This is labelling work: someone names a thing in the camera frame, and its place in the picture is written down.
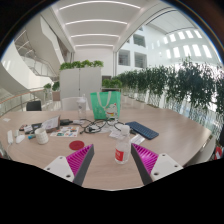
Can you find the ceiling light strips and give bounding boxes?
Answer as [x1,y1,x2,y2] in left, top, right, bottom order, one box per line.
[58,0,141,48]

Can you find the tangle of black cables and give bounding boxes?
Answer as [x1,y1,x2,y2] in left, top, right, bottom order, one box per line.
[79,118,126,135]

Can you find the white computer mouse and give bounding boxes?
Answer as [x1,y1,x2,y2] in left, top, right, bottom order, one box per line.
[15,134,26,145]

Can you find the dark blue keyboard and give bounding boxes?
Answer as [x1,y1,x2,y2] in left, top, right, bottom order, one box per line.
[125,120,160,141]

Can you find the black wallet with white card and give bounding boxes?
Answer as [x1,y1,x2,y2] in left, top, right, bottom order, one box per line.
[23,122,44,134]

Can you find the clear white-lidded shaker bottle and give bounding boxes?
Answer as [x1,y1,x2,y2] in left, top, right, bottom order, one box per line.
[76,93,88,120]

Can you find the white cabinet topped with plants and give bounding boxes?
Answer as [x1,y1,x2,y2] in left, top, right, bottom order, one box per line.
[59,59,104,101]

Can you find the white plastic packet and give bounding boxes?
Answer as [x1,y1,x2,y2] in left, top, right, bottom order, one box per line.
[130,134,146,146]

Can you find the flat round red coaster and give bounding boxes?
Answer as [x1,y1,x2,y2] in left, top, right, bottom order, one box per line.
[68,140,86,151]

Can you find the green tote bag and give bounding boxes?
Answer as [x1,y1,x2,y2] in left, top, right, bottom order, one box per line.
[89,90,122,121]

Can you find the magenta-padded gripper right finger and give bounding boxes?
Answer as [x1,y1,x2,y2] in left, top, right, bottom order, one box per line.
[130,143,184,186]

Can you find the clear red-labelled water bottle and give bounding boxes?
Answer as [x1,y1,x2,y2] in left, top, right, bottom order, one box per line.
[114,124,132,165]

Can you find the brown planter with green plants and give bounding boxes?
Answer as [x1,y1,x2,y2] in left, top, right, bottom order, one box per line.
[43,81,62,102]
[101,78,123,93]

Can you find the flat black power bank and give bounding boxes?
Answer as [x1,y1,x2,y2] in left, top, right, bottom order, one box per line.
[59,118,73,126]

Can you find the white grid-patterned mug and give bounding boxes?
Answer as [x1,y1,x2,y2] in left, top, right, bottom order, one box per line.
[34,127,50,145]

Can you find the black chair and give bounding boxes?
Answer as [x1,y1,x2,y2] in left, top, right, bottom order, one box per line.
[25,100,43,112]

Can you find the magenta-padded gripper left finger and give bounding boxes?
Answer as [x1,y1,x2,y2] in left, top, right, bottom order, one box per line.
[43,143,95,187]

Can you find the colourful sticker sheet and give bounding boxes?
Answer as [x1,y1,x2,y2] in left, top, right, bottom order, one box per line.
[49,125,81,138]

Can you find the white tissue packet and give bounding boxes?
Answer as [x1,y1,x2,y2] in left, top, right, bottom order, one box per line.
[108,128,123,140]

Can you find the row of green plants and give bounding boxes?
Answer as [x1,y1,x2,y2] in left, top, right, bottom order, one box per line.
[114,56,224,131]

